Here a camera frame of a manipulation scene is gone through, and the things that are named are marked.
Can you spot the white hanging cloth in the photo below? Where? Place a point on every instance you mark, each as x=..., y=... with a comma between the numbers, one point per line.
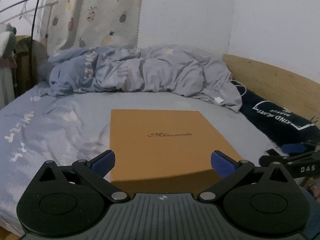
x=6, y=87

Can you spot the black metal rack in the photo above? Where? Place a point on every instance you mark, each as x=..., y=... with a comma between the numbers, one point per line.
x=35, y=17

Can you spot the printed blue bed sheet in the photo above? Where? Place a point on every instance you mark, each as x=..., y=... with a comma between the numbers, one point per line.
x=62, y=110

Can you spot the crumpled blue-grey duvet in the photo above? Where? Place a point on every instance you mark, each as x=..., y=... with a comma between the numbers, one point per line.
x=150, y=72

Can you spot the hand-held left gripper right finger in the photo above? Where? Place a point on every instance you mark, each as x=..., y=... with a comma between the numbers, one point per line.
x=221, y=163

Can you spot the pineapple print curtain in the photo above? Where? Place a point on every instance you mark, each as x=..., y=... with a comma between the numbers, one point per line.
x=95, y=12

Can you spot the brown cardboard box lid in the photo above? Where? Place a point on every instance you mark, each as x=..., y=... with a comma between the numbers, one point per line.
x=155, y=140

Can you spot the grey-green plush toy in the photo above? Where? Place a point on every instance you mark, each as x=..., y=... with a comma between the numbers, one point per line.
x=7, y=37

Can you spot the brown wooden chair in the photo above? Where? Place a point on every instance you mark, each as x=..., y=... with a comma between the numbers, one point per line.
x=25, y=60

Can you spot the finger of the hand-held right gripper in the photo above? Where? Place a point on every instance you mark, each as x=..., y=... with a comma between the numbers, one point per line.
x=293, y=148
x=275, y=160

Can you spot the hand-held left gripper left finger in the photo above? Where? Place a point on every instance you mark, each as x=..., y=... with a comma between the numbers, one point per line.
x=102, y=162

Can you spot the dark navy printed pillow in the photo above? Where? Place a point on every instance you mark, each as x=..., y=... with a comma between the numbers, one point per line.
x=270, y=115

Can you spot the wooden headboard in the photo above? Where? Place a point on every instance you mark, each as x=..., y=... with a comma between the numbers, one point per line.
x=275, y=80

